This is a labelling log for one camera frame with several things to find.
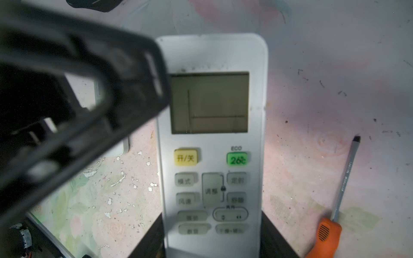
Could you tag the small white remote control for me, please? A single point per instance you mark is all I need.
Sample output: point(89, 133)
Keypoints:
point(88, 132)

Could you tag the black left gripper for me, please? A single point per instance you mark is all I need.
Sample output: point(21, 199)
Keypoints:
point(38, 48)

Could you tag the orange handled screwdriver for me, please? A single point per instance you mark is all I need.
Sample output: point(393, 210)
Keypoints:
point(329, 231)

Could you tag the white air conditioner remote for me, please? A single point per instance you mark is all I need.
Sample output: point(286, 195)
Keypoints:
point(211, 145)

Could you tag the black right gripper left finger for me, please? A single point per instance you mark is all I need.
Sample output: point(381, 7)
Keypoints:
point(152, 243)

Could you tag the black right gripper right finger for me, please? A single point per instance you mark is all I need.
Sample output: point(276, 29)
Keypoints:
point(272, 243)

